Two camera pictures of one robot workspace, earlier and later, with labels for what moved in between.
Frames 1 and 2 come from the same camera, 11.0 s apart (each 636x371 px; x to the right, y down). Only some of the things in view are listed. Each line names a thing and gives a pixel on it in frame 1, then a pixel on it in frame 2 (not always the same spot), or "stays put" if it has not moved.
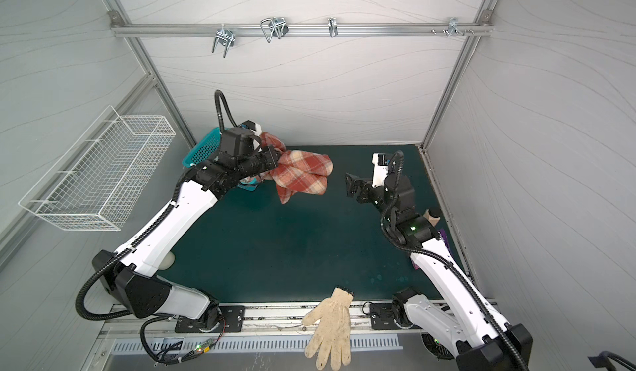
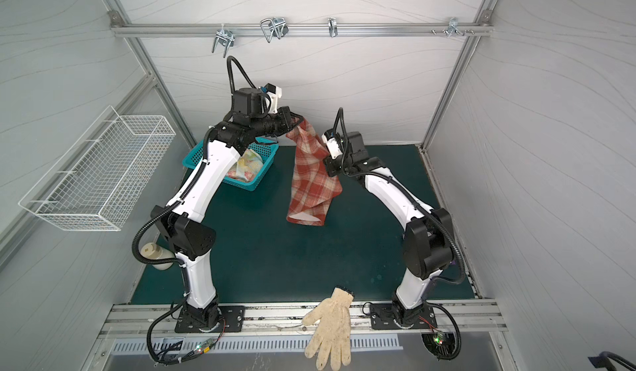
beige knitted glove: [331, 333] stays put
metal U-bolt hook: [224, 37] stays put
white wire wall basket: [93, 185] stays put
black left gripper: [271, 161] to [283, 113]
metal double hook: [276, 26] stays put
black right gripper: [363, 189] to [330, 167]
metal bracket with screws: [453, 27] stays put
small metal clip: [332, 26] stays put
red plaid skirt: [296, 170] to [313, 187]
